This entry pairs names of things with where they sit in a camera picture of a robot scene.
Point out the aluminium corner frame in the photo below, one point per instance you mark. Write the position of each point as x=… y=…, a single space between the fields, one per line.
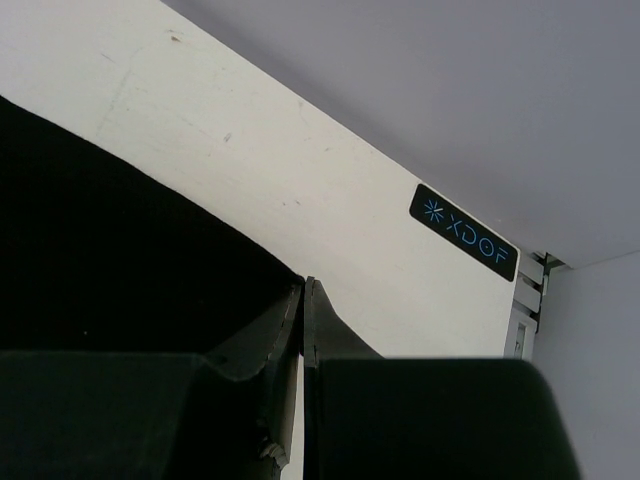
x=531 y=286

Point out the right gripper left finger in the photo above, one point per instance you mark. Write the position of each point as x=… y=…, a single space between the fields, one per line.
x=225 y=414

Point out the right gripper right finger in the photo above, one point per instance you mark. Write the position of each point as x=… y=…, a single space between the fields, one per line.
x=371 y=417

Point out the right black logo sticker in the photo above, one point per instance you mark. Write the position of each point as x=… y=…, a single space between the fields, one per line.
x=469 y=235

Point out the black t-shirt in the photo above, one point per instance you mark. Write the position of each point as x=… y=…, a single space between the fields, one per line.
x=98 y=256

